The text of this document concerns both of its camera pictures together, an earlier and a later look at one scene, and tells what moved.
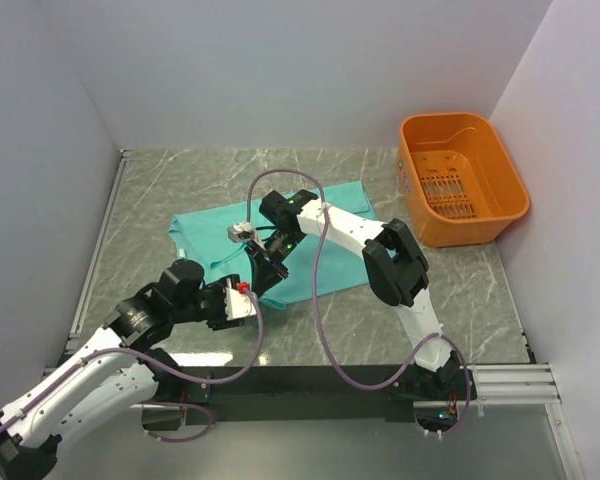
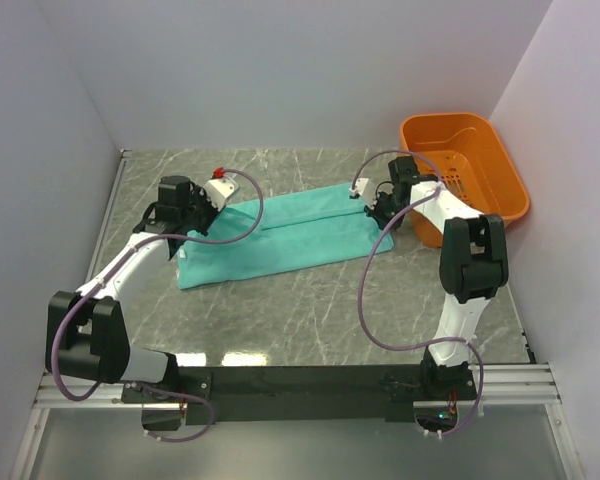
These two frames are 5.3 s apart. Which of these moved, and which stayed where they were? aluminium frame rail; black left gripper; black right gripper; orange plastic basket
Moved: black right gripper; black left gripper
Stayed: aluminium frame rail; orange plastic basket
